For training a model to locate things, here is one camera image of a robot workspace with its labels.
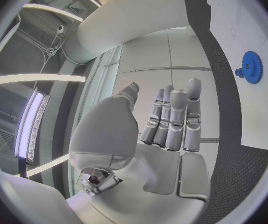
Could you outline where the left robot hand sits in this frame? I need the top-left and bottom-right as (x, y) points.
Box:
(65, 77), (212, 224)

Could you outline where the white task board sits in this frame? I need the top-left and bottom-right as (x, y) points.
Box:
(204, 0), (268, 151)

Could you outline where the glowing light bar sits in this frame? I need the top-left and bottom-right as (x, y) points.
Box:
(13, 87), (52, 179)

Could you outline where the small blue gear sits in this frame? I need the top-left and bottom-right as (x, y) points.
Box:
(234, 68), (245, 79)

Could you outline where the large blue gear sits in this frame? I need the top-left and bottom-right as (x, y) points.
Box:
(241, 50), (264, 84)

